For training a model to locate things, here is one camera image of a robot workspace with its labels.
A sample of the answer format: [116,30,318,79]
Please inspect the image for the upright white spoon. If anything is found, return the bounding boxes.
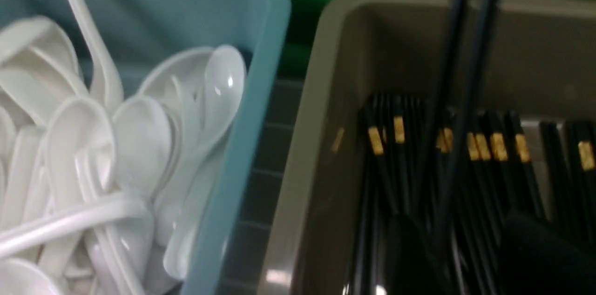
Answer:
[68,0,124,114]

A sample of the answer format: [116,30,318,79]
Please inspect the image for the white spoon lying across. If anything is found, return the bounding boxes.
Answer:
[0,192,150,259]

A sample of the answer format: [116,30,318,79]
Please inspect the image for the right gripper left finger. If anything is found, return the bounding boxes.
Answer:
[386,214,454,295]

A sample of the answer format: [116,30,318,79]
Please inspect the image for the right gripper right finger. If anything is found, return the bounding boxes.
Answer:
[498,212,596,295]

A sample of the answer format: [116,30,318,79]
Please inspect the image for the brown plastic bin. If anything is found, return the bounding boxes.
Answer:
[256,0,596,295]

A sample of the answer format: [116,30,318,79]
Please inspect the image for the black chopsticks pile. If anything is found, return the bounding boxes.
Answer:
[343,92,595,295]

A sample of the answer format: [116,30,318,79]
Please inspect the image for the black chopstick gold band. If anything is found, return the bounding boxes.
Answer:
[410,0,475,221]

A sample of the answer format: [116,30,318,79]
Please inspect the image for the teal plastic bin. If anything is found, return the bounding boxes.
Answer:
[1,0,291,295]

